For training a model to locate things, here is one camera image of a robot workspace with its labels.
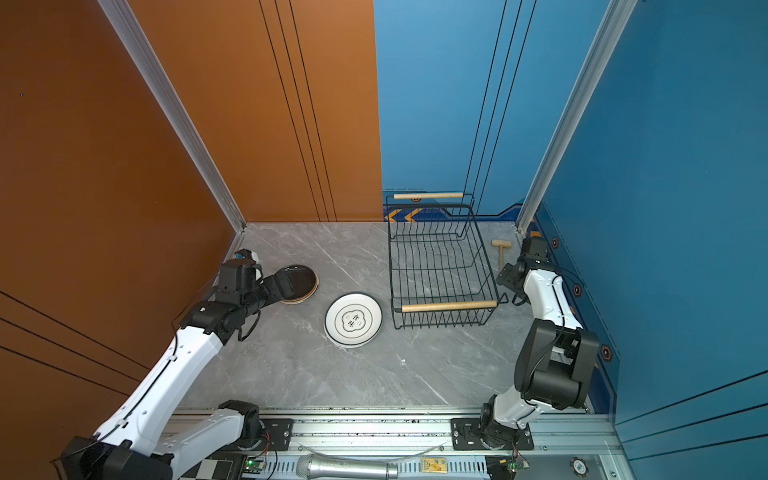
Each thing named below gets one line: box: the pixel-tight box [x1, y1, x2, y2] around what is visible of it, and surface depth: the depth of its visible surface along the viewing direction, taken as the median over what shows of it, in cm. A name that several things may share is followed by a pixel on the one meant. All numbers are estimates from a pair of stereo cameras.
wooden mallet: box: [491, 239, 512, 270], surface depth 114 cm
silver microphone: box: [297, 454, 399, 480], surface depth 68 cm
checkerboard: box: [178, 459, 233, 480], surface depth 67 cm
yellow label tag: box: [422, 458, 448, 473], surface depth 70 cm
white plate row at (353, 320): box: [324, 292, 383, 349], surface depth 92 cm
